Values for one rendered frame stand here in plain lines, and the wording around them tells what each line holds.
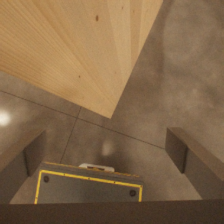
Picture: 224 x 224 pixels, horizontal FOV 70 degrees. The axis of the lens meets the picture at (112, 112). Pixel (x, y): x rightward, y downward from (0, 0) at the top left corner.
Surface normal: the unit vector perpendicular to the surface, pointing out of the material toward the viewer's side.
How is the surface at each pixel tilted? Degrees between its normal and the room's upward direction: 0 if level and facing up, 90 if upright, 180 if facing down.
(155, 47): 0
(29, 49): 90
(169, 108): 0
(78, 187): 0
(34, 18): 90
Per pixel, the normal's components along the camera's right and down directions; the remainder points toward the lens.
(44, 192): -0.11, -0.14
